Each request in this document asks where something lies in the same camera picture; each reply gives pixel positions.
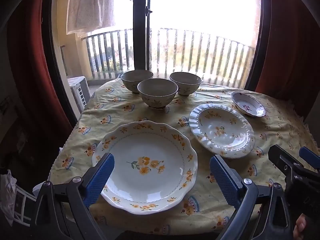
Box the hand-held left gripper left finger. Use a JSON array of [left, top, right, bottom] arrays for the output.
[[31, 152, 115, 240]]

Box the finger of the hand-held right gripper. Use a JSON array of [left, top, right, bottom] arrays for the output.
[[268, 144, 320, 180], [299, 146, 320, 170]]

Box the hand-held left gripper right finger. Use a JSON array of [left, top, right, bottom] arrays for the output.
[[209, 154, 294, 240]]

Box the ribbed rim floral plate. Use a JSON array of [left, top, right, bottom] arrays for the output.
[[189, 103, 256, 159]]

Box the large scalloped floral plate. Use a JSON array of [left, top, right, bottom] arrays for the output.
[[92, 120, 198, 215]]

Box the small red rimmed dish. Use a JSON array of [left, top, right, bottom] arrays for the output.
[[230, 91, 267, 117]]

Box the floral ceramic bowl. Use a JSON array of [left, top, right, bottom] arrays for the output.
[[137, 78, 178, 110], [121, 70, 154, 94], [169, 72, 202, 96]]

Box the person's right hand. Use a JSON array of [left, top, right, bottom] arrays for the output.
[[293, 214, 310, 240]]

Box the yellow printed tablecloth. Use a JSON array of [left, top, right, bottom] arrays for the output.
[[47, 77, 320, 235]]

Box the white air conditioner unit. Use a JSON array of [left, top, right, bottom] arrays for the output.
[[67, 76, 91, 114]]

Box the white plastic bag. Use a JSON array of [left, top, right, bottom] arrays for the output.
[[0, 169, 18, 227]]

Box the red curtain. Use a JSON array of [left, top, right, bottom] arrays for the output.
[[255, 0, 320, 120], [0, 0, 78, 175]]

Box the balcony railing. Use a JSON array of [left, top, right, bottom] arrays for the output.
[[81, 27, 255, 80]]

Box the hanging white cloth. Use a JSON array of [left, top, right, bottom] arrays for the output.
[[66, 0, 117, 37]]

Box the white wire rack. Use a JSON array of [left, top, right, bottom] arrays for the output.
[[10, 187, 38, 224]]

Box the dark window frame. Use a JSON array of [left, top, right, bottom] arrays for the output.
[[41, 0, 270, 128]]

